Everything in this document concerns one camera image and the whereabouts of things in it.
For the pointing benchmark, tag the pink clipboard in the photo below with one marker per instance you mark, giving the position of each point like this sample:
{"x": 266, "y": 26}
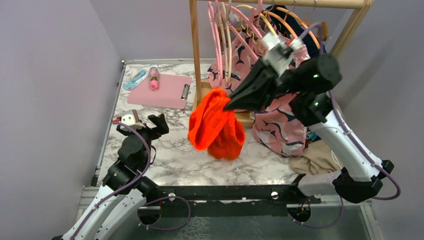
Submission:
{"x": 172, "y": 92}

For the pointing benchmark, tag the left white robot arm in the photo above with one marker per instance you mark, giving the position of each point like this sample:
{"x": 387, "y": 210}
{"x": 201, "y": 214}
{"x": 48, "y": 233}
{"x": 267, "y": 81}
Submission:
{"x": 125, "y": 187}

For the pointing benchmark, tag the light blue package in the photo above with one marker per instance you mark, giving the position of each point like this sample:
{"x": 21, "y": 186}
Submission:
{"x": 134, "y": 81}

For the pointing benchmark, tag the pink shark print shorts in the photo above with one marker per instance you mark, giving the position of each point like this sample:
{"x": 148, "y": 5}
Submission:
{"x": 275, "y": 127}

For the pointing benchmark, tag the colourful print garment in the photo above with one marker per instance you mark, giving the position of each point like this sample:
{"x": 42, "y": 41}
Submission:
{"x": 311, "y": 137}

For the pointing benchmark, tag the orange shorts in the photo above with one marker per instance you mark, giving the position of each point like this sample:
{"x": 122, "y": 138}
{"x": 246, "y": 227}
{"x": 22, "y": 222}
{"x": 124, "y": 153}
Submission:
{"x": 215, "y": 130}

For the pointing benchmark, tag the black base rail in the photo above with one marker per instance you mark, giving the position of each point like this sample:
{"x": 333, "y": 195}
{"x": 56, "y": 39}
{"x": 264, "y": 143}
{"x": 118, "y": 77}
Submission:
{"x": 223, "y": 201}

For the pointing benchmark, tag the orange wooden hanger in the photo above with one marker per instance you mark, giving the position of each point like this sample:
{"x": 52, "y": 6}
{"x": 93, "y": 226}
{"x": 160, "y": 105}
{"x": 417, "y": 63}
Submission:
{"x": 288, "y": 20}

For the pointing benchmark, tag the pink tube bottle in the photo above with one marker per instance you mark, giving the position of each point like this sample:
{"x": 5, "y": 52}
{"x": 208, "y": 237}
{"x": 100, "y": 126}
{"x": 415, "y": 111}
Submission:
{"x": 154, "y": 78}

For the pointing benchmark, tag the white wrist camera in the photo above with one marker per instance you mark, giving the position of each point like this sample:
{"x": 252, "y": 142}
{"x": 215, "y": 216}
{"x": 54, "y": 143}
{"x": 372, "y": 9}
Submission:
{"x": 280, "y": 54}
{"x": 131, "y": 119}

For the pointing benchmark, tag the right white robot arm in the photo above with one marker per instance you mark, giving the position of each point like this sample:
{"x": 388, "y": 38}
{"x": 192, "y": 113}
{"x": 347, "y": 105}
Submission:
{"x": 361, "y": 177}

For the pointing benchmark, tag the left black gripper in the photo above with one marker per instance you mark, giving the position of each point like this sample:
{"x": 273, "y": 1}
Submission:
{"x": 161, "y": 128}

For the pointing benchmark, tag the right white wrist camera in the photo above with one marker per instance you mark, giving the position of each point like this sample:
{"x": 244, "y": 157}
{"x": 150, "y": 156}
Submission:
{"x": 280, "y": 54}

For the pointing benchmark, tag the cream hanger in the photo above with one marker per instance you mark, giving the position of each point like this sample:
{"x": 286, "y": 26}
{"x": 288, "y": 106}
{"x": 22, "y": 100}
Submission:
{"x": 223, "y": 14}

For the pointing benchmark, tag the navy blue garment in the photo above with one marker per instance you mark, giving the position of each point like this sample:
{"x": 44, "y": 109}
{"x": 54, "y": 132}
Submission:
{"x": 311, "y": 36}

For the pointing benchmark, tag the wooden clothes rack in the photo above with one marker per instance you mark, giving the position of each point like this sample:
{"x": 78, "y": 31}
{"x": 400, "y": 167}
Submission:
{"x": 359, "y": 7}

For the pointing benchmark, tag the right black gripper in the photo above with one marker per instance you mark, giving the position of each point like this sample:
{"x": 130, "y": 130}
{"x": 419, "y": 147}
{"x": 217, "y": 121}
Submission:
{"x": 252, "y": 94}

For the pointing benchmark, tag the yellow hanger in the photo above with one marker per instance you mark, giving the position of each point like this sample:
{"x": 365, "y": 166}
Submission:
{"x": 258, "y": 12}

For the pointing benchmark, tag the beige garment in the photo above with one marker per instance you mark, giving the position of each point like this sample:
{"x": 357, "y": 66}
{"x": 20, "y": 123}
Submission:
{"x": 317, "y": 158}

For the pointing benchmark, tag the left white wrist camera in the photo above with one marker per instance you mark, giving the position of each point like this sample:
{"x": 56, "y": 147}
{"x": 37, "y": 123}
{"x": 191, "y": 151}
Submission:
{"x": 131, "y": 119}

